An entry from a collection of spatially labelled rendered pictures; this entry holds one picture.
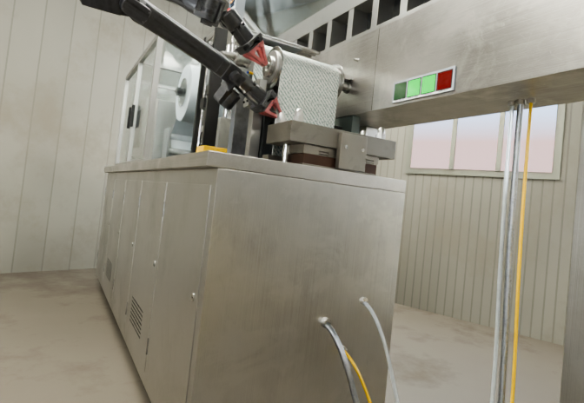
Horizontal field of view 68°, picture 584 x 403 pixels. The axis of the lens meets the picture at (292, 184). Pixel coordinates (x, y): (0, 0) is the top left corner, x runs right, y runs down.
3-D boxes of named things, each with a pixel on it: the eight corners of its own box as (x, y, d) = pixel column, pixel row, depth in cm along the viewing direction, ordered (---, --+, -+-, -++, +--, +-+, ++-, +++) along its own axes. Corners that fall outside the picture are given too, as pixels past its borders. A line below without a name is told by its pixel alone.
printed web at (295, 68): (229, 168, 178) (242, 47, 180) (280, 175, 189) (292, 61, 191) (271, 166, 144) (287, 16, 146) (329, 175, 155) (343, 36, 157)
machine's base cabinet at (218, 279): (92, 286, 325) (107, 172, 328) (178, 286, 356) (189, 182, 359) (175, 520, 104) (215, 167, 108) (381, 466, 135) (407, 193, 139)
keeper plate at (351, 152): (335, 168, 132) (338, 132, 133) (361, 172, 137) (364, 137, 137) (339, 168, 130) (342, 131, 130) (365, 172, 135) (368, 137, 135)
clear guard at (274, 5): (207, -31, 228) (207, -32, 228) (268, 44, 246) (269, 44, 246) (310, -171, 136) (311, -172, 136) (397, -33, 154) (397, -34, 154)
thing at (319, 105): (273, 132, 144) (279, 77, 145) (331, 143, 156) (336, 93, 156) (274, 132, 144) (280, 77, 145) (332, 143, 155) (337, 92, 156)
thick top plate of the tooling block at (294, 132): (265, 143, 139) (268, 124, 139) (364, 161, 158) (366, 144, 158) (289, 140, 125) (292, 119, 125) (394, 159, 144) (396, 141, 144)
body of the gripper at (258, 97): (266, 108, 137) (248, 92, 134) (253, 112, 146) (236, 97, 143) (277, 93, 139) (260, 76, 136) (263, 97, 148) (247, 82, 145)
